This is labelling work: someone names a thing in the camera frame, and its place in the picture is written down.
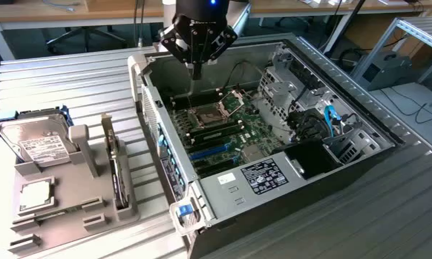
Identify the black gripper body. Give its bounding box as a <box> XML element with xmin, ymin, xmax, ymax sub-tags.
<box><xmin>172</xmin><ymin>0</ymin><xmax>232</xmax><ymax>64</ymax></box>

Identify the black graphics card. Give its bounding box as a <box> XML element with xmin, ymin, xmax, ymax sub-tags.
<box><xmin>99</xmin><ymin>113</ymin><xmax>130</xmax><ymax>212</ymax></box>

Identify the silver drive cage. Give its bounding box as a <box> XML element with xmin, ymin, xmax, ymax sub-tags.
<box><xmin>257</xmin><ymin>64</ymin><xmax>305</xmax><ymax>131</ymax></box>

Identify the black empty RAM slot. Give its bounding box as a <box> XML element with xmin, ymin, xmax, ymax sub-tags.
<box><xmin>169</xmin><ymin>93</ymin><xmax>222</xmax><ymax>111</ymax></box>

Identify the metal socket cover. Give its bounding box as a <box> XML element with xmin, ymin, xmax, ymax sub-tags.
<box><xmin>217</xmin><ymin>90</ymin><xmax>246</xmax><ymax>114</ymax></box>

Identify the thin locking lever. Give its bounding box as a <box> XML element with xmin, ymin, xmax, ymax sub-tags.
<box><xmin>186</xmin><ymin>80</ymin><xmax>194</xmax><ymax>112</ymax></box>

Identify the black office chair base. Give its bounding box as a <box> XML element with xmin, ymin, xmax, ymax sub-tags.
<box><xmin>43</xmin><ymin>25</ymin><xmax>129</xmax><ymax>54</ymax></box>

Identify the CPU socket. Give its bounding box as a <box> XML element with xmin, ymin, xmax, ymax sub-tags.
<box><xmin>189</xmin><ymin>106</ymin><xmax>221</xmax><ymax>127</ymax></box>

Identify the green motherboard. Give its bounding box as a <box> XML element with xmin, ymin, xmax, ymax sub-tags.
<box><xmin>166</xmin><ymin>88</ymin><xmax>296</xmax><ymax>179</ymax></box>

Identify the installed dark RAM stick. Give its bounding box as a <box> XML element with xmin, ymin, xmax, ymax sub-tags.
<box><xmin>190</xmin><ymin>128</ymin><xmax>242</xmax><ymax>144</ymax></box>

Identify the chipset heatsink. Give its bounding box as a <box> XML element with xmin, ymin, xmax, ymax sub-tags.
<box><xmin>241</xmin><ymin>145</ymin><xmax>268</xmax><ymax>163</ymax></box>

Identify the grey box device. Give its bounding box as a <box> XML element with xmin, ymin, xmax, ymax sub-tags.
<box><xmin>357</xmin><ymin>50</ymin><xmax>414</xmax><ymax>92</ymax></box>

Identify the black expansion slot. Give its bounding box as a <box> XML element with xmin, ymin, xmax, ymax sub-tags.
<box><xmin>194</xmin><ymin>158</ymin><xmax>238</xmax><ymax>176</ymax></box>

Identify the blue disk caddy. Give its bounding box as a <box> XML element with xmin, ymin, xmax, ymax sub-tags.
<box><xmin>0</xmin><ymin>105</ymin><xmax>75</xmax><ymax>130</ymax></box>

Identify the silver hard disk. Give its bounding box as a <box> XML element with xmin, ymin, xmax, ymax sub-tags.
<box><xmin>0</xmin><ymin>112</ymin><xmax>77</xmax><ymax>166</ymax></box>

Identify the silver disk bay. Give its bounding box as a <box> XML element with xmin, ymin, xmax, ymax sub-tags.
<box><xmin>322</xmin><ymin>128</ymin><xmax>381</xmax><ymax>166</ymax></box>

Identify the grey power supply unit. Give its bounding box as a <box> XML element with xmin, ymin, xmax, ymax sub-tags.
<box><xmin>197</xmin><ymin>151</ymin><xmax>305</xmax><ymax>220</ymax></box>

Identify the grey parts rack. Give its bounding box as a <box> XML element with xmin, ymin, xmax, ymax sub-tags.
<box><xmin>6</xmin><ymin>113</ymin><xmax>141</xmax><ymax>254</ymax></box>

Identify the open black PC case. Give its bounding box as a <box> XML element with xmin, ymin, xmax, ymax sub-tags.
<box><xmin>126</xmin><ymin>32</ymin><xmax>406</xmax><ymax>259</ymax></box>

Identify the silver CPU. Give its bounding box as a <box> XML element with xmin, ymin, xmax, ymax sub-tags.
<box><xmin>19</xmin><ymin>182</ymin><xmax>55</xmax><ymax>213</ymax></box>

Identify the green RAM stick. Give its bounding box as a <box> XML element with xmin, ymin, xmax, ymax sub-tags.
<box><xmin>37</xmin><ymin>208</ymin><xmax>85</xmax><ymax>219</ymax></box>

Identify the black curved wire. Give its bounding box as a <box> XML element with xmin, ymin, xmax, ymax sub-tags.
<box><xmin>228</xmin><ymin>60</ymin><xmax>264</xmax><ymax>90</ymax></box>

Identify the wooden desk white frame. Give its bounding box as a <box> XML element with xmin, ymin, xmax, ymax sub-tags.
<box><xmin>0</xmin><ymin>0</ymin><xmax>166</xmax><ymax>62</ymax></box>
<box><xmin>248</xmin><ymin>0</ymin><xmax>432</xmax><ymax>54</ymax></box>

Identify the grey cable on desk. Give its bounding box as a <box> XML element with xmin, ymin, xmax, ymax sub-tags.
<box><xmin>41</xmin><ymin>0</ymin><xmax>77</xmax><ymax>12</ymax></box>

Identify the black wire bundle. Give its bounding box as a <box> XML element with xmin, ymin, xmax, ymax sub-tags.
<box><xmin>286</xmin><ymin>110</ymin><xmax>332</xmax><ymax>141</ymax></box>

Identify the blue SATA wire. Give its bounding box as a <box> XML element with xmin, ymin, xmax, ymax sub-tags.
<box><xmin>322</xmin><ymin>104</ymin><xmax>338</xmax><ymax>139</ymax></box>

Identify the aluminium profile frame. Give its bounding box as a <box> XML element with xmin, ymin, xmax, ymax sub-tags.
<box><xmin>348</xmin><ymin>15</ymin><xmax>432</xmax><ymax>85</ymax></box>

